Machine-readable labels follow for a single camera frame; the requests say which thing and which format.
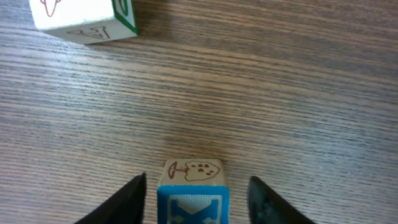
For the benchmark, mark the plain picture wooden block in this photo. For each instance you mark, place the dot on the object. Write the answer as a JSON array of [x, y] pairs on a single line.
[[85, 21]]

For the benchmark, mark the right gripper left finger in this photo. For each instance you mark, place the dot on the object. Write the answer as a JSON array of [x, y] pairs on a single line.
[[126, 206]]

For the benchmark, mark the blue X letter block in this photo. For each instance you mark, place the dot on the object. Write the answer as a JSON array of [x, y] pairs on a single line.
[[193, 191]]

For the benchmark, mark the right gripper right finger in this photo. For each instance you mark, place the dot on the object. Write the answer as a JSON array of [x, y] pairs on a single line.
[[267, 207]]

